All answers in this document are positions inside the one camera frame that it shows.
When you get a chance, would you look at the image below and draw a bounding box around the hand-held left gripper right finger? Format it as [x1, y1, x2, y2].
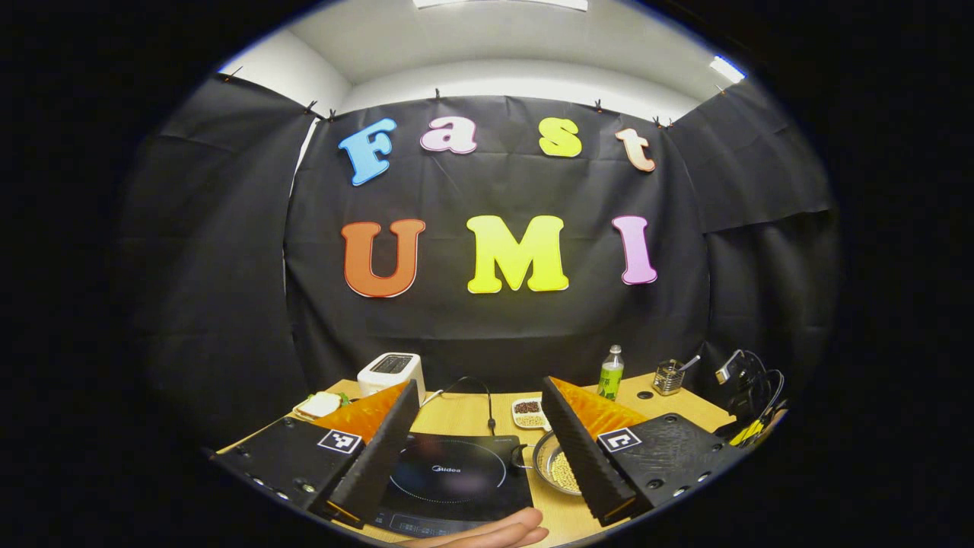
[541, 375, 750, 527]

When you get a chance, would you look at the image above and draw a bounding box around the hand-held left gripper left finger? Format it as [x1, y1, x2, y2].
[209, 380, 421, 528]

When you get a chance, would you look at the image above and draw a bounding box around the pile of soybeans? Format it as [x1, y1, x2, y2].
[549, 451, 583, 494]

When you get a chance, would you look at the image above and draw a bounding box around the steel pot with black handle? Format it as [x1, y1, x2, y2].
[510, 430, 587, 497]

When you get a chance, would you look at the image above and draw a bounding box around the black induction cooktop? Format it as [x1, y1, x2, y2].
[371, 432, 535, 540]

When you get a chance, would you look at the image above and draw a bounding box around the white divided bean dish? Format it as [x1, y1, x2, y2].
[511, 397, 552, 432]

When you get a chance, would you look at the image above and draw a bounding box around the white toaster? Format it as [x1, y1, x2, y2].
[357, 352, 427, 404]

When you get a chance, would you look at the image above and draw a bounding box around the green label plastic bottle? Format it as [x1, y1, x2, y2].
[597, 345, 625, 402]

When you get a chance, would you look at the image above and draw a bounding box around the sandwich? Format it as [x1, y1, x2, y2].
[297, 392, 343, 418]

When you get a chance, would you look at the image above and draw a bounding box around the small plate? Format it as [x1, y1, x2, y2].
[292, 391, 352, 424]

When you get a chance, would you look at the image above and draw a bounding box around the black backdrop cloth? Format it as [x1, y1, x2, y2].
[114, 72, 842, 450]

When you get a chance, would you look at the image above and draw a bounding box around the black cooktop cable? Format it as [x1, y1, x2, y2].
[426, 376, 497, 436]

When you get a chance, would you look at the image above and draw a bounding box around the wire mesh holder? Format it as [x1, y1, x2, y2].
[652, 359, 686, 397]

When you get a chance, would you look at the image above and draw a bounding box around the silver cable plug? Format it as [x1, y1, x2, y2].
[715, 349, 745, 385]

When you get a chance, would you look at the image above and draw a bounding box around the yellow cable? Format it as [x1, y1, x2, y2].
[727, 417, 771, 448]

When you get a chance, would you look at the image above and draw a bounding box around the black cable bundle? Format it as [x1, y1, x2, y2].
[715, 349, 788, 450]

